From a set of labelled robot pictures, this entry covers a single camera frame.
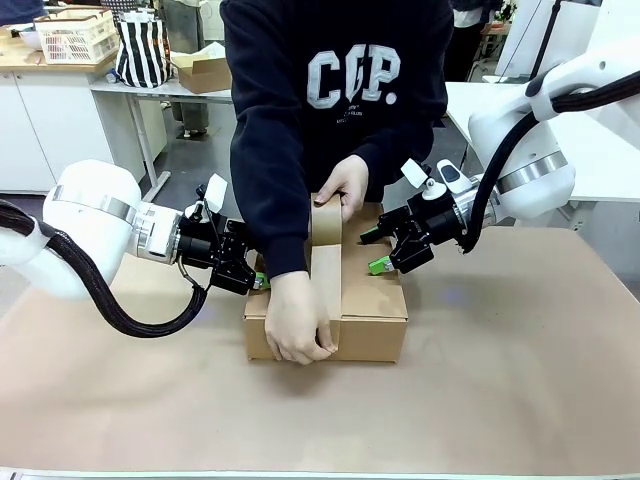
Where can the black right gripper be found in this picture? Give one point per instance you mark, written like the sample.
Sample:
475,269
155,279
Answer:
430,225

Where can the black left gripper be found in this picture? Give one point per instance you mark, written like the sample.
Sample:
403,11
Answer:
220,250

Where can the brown packing tape roll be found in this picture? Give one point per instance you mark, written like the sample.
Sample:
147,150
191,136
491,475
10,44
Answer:
326,260

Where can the brown cardboard box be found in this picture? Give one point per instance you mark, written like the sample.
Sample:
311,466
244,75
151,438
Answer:
372,330

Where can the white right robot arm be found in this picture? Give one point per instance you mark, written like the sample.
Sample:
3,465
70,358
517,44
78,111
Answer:
530,160

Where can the person's left forearm black sleeve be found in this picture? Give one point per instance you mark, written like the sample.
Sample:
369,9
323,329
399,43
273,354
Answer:
400,135

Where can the person's right forearm black sleeve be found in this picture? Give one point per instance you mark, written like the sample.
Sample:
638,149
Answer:
275,210

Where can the small open cardboard box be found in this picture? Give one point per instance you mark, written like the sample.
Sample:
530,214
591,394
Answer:
202,75

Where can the person's right hand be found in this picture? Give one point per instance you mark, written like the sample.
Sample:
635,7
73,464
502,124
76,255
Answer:
295,325

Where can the person's left hand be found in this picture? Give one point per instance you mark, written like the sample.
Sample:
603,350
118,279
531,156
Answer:
352,182

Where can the background person in beige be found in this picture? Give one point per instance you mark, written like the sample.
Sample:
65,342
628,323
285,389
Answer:
192,115

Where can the white table with metal legs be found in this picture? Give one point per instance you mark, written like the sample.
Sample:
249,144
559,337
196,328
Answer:
145,135

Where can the person's black printed sweatshirt torso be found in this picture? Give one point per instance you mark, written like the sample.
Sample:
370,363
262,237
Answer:
345,60

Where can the background person in dark clothes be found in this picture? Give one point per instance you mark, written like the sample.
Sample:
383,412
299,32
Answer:
470,40

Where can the white side table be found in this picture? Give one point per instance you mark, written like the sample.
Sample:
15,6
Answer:
605,165

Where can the white low cabinet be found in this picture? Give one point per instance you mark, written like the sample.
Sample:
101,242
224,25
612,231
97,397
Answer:
50,130

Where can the black white striped bag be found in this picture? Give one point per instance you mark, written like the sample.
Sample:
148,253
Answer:
142,50

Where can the white plastic basket crate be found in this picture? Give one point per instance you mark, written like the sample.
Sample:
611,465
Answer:
75,37

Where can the wooden counter top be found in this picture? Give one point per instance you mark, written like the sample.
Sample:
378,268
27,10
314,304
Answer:
20,57

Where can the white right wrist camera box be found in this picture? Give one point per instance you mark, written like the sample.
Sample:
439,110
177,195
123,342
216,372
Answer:
415,172

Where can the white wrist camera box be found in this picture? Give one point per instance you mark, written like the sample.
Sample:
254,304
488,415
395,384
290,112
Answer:
415,172
216,192

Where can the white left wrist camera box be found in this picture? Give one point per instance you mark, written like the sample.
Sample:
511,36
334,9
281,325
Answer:
216,192

